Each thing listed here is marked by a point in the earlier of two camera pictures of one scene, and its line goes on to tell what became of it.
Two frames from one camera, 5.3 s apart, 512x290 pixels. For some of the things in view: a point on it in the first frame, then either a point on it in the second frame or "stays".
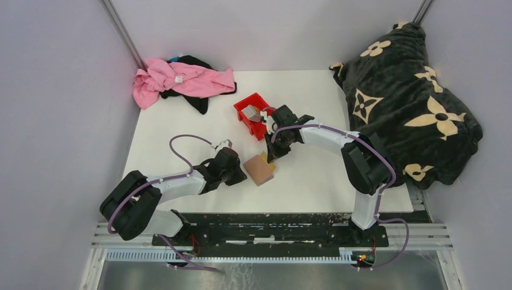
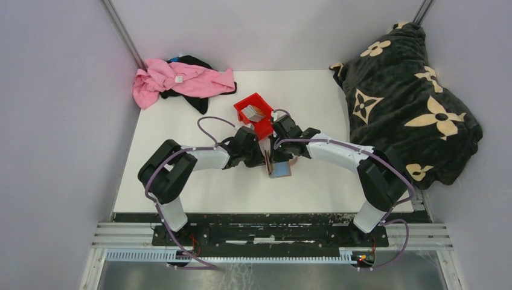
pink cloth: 190,80 stays
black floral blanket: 430,134 stays
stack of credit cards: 253,113 stays
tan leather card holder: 258,170 → 279,169
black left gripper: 240,176 → 259,160
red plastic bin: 258,129 stays
